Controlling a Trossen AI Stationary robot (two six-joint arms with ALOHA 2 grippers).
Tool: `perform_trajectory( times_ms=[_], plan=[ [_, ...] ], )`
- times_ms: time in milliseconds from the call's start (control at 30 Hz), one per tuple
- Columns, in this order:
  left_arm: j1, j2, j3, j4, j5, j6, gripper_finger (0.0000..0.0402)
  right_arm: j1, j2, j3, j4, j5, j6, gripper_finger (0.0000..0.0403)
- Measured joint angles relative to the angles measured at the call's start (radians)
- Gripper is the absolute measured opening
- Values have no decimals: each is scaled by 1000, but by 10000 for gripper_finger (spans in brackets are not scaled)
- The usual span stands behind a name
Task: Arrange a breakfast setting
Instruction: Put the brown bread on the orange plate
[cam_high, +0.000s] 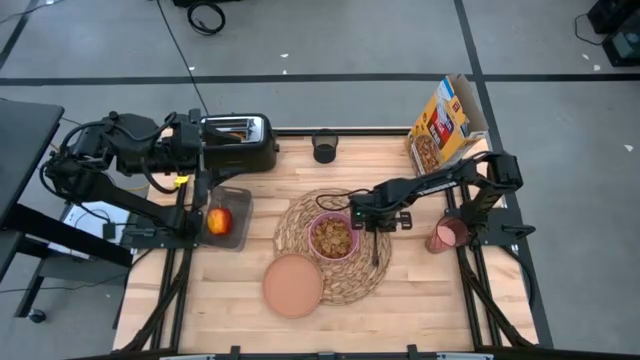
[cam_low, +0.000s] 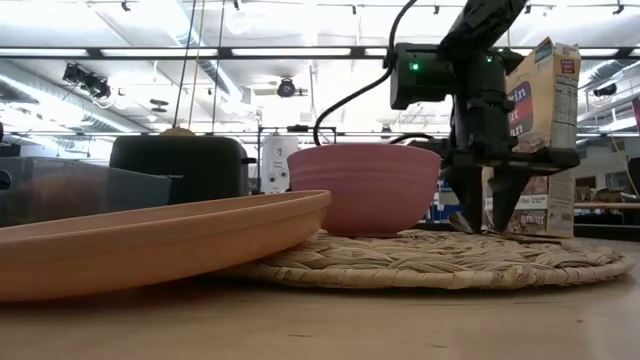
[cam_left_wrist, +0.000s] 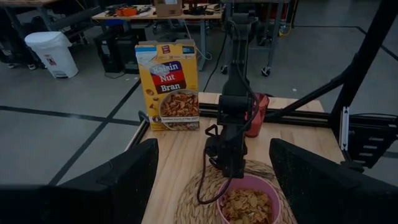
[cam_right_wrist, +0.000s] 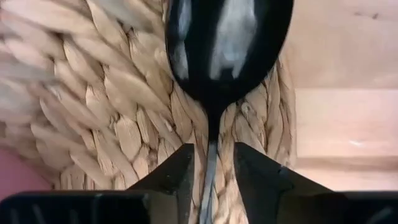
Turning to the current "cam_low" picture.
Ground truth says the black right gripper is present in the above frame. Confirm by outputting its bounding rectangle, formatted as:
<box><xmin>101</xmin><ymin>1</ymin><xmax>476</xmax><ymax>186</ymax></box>
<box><xmin>439</xmin><ymin>53</ymin><xmax>582</xmax><ymax>234</ymax></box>

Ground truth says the yellow raisin bran cereal box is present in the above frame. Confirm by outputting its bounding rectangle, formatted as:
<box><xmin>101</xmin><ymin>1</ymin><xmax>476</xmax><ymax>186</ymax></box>
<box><xmin>482</xmin><ymin>37</ymin><xmax>583</xmax><ymax>239</ymax></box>

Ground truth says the pink ribbed bowl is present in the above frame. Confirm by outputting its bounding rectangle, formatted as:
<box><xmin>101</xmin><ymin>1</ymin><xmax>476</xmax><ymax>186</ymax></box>
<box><xmin>287</xmin><ymin>143</ymin><xmax>444</xmax><ymax>238</ymax></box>

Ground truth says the terracotta round plate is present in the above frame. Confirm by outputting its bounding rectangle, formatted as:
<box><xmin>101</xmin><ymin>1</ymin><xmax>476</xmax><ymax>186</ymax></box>
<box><xmin>0</xmin><ymin>189</ymin><xmax>331</xmax><ymax>303</ymax></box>

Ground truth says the grey translucent plastic container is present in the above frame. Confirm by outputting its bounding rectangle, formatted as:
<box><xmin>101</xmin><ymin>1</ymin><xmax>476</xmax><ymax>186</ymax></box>
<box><xmin>0</xmin><ymin>156</ymin><xmax>174</xmax><ymax>229</ymax></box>

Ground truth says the round woven straw placemat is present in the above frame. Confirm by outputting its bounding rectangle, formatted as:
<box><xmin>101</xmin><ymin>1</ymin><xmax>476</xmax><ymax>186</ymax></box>
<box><xmin>219</xmin><ymin>228</ymin><xmax>636</xmax><ymax>291</ymax></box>

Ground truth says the wooden workbench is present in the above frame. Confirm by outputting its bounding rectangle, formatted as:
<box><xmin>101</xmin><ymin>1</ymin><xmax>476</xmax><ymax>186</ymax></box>
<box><xmin>573</xmin><ymin>201</ymin><xmax>640</xmax><ymax>211</ymax></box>

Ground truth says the white machine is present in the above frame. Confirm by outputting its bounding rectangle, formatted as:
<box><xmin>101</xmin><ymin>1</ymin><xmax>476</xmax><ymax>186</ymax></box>
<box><xmin>259</xmin><ymin>133</ymin><xmax>300</xmax><ymax>195</ymax></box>

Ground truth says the black two-slot toaster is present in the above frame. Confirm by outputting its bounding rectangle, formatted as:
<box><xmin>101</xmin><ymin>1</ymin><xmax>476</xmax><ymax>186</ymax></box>
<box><xmin>108</xmin><ymin>134</ymin><xmax>257</xmax><ymax>205</ymax></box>

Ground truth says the black overhead rig bar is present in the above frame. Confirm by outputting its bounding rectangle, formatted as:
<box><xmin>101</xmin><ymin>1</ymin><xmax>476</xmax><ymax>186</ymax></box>
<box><xmin>0</xmin><ymin>46</ymin><xmax>640</xmax><ymax>59</ymax></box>

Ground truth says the black spotlight cluster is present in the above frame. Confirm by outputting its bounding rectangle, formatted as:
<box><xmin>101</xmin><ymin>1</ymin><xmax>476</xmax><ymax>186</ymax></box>
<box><xmin>62</xmin><ymin>63</ymin><xmax>112</xmax><ymax>100</ymax></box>

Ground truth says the black aluminium table frame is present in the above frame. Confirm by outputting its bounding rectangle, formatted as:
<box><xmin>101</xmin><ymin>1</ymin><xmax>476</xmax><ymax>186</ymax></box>
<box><xmin>573</xmin><ymin>223</ymin><xmax>640</xmax><ymax>242</ymax></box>

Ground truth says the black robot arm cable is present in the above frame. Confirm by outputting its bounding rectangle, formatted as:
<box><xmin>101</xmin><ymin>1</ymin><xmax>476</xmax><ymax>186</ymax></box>
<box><xmin>313</xmin><ymin>0</ymin><xmax>420</xmax><ymax>147</ymax></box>

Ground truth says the black ceiling camera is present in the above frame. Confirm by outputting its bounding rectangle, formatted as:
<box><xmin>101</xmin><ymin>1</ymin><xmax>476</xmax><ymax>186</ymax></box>
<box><xmin>276</xmin><ymin>77</ymin><xmax>297</xmax><ymax>99</ymax></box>

